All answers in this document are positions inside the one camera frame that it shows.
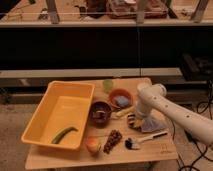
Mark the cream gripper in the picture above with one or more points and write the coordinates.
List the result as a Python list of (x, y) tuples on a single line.
[(141, 111)]

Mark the striped eraser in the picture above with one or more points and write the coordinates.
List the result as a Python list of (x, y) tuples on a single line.
[(131, 120)]

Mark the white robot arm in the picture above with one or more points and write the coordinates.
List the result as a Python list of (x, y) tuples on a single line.
[(151, 97)]

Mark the green plastic cup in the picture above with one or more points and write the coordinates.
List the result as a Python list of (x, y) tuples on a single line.
[(107, 85)]

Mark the grey cloth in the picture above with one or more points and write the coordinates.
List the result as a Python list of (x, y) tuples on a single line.
[(151, 124)]

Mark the yellow banana piece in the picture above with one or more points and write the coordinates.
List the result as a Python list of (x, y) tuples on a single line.
[(125, 111)]

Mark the black white dish brush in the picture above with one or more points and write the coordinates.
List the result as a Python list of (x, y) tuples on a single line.
[(134, 143)]

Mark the blue sponge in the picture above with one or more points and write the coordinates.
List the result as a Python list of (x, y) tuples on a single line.
[(121, 101)]

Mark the wooden table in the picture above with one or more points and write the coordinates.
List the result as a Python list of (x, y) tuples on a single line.
[(159, 149)]

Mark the orange bowl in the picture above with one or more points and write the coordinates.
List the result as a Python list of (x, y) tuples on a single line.
[(120, 92)]

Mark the dark brown bowl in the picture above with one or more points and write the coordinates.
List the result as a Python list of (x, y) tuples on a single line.
[(100, 113)]

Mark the orange peach fruit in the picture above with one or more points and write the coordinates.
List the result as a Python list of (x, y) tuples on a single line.
[(93, 145)]

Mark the yellow plastic bin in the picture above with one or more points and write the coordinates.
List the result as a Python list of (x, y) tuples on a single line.
[(64, 104)]

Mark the green chili pepper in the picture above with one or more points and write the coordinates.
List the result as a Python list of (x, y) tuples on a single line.
[(60, 135)]

